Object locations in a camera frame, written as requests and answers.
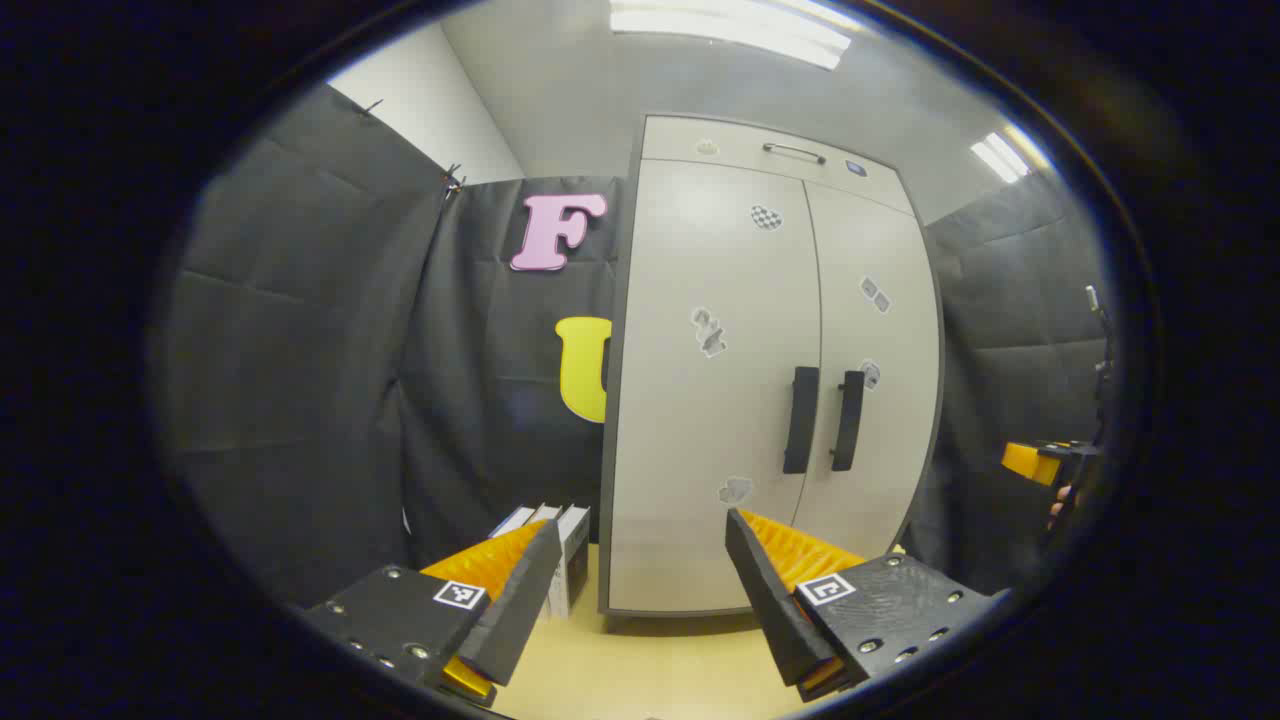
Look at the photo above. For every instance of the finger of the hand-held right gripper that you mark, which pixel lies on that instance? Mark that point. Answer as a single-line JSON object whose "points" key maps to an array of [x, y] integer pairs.
{"points": [[1028, 460]]}

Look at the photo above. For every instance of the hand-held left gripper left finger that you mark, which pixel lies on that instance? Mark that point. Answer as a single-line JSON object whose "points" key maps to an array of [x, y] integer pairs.
{"points": [[515, 610]]}

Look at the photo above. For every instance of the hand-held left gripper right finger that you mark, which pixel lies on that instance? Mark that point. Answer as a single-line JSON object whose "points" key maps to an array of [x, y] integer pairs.
{"points": [[770, 600]]}

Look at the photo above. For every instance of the white shoe cabinet door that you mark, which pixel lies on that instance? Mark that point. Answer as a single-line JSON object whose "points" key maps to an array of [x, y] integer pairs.
{"points": [[700, 430], [880, 450]]}

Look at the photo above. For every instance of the white cabinet drawer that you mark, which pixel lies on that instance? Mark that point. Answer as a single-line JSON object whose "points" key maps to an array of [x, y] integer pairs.
{"points": [[720, 145]]}

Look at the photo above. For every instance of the small ceiling light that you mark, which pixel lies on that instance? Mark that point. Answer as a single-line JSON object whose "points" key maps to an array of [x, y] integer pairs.
{"points": [[1000, 157]]}

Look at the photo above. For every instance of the black backdrop cloth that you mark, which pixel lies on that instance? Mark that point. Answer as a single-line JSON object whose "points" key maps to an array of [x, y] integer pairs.
{"points": [[300, 380]]}

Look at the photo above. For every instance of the long ceiling light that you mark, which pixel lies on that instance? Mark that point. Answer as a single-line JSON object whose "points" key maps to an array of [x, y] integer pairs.
{"points": [[730, 25]]}

